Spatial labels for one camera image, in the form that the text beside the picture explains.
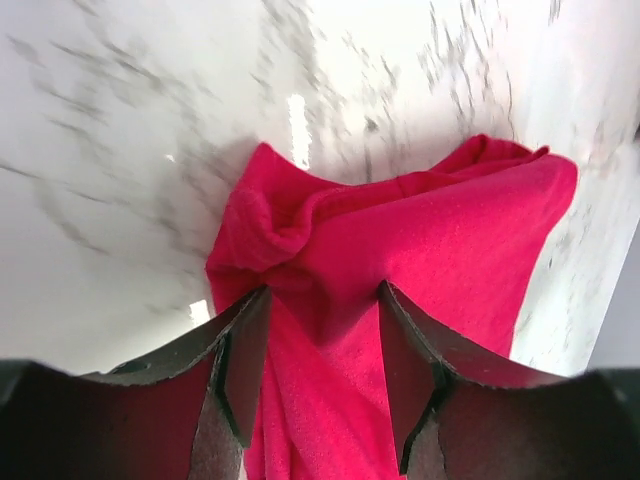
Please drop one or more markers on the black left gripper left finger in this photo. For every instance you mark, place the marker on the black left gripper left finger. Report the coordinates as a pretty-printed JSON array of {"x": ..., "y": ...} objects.
[{"x": 186, "y": 410}]

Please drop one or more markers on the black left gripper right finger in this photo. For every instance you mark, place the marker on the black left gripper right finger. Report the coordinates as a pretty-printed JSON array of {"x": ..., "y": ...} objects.
[{"x": 460, "y": 411}]

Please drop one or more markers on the magenta pink t shirt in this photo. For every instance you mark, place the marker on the magenta pink t shirt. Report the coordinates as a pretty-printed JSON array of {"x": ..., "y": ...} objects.
[{"x": 460, "y": 239}]

